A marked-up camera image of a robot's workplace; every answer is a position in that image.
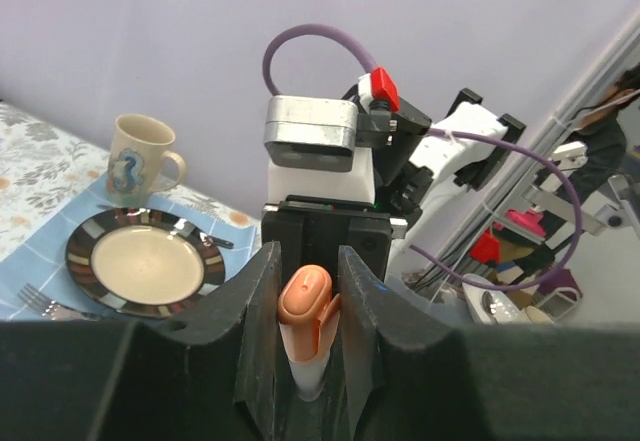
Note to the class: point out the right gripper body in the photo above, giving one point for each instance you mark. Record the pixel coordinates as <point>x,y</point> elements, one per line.
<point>311,231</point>

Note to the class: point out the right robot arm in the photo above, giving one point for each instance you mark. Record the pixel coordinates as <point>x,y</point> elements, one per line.
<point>461,150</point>

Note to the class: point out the cluttered background shelf items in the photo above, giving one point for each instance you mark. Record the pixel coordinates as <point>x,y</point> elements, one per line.
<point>561,293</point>

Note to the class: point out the black handled knife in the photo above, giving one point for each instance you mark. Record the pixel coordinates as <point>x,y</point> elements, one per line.
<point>205,238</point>

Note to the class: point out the floral tablecloth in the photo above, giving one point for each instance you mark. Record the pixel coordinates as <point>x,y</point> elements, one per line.
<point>42,169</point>

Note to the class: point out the brown striped plate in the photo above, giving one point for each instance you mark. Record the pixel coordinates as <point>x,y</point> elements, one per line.
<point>143,262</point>

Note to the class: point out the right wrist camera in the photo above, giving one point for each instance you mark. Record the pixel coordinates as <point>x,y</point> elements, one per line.
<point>323,148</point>

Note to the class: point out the blue checkered placemat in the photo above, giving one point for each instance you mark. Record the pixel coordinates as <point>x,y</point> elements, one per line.
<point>40,260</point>

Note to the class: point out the person in background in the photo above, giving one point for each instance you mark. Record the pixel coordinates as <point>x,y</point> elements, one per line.
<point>603,137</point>

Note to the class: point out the black handled fork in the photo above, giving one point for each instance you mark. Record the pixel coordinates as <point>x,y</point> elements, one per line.
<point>46,307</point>

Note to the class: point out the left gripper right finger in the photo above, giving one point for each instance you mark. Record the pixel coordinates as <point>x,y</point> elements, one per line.
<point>409,377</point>

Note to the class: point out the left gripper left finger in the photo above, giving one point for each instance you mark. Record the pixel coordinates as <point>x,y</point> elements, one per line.
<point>209,373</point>

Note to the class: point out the cream mug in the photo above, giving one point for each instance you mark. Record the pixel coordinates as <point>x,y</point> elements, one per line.
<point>140,146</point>

